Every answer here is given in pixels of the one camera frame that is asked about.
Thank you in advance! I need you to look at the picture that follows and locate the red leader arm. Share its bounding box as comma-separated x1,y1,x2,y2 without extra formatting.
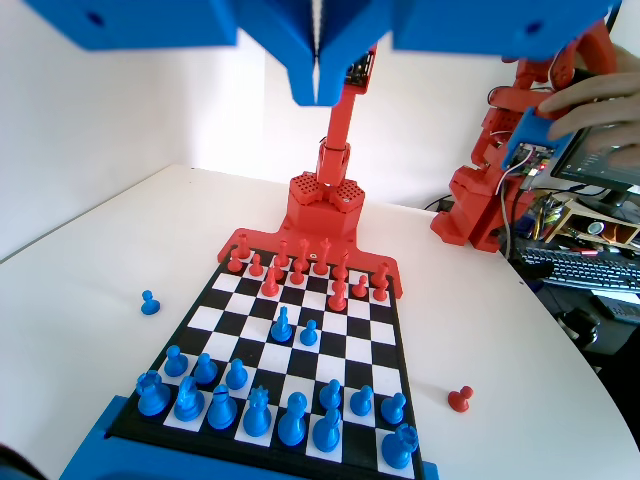
429,19,619,254

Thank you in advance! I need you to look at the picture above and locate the group of red chess pieces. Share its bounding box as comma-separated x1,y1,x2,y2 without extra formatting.
216,227,404,301

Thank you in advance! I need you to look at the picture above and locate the blue chess pawn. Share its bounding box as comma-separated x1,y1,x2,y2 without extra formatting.
299,318,320,349
139,289,161,317
318,378,344,411
349,384,375,419
162,344,189,379
193,352,220,386
224,358,250,392
380,392,407,426

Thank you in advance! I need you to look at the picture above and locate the blue chess rook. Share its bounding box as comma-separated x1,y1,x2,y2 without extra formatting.
381,423,420,471
135,370,172,417

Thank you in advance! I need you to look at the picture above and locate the blue chess bishop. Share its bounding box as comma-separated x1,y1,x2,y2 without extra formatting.
206,383,238,431
312,407,344,454

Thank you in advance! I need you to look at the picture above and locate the blue chess queen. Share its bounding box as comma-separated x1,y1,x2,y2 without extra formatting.
242,386,275,439

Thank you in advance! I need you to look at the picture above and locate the bare human hand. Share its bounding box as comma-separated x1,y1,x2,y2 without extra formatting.
539,42,640,146

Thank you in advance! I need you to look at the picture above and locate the blue board holder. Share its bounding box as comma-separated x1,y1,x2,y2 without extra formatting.
501,106,576,176

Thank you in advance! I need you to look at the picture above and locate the green circuit board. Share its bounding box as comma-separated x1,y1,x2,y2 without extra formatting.
517,142,551,179

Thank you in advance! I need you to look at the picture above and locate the black computer monitor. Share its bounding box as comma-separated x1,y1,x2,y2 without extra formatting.
549,117,640,219

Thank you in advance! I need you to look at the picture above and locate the wooden desk organizer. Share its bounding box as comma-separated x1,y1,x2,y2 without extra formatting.
543,197,640,250

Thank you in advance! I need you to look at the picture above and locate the black keyboard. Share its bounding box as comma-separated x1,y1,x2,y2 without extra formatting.
517,243,640,306

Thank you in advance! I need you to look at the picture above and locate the black white chessboard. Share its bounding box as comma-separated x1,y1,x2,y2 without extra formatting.
104,249,426,476

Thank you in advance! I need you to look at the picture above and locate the camera circuit board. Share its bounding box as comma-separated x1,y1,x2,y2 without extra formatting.
344,44,377,95

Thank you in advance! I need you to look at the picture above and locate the red camera stand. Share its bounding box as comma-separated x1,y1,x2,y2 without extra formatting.
285,37,380,239

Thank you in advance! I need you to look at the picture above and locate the blue arm base plate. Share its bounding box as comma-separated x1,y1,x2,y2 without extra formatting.
59,393,441,480

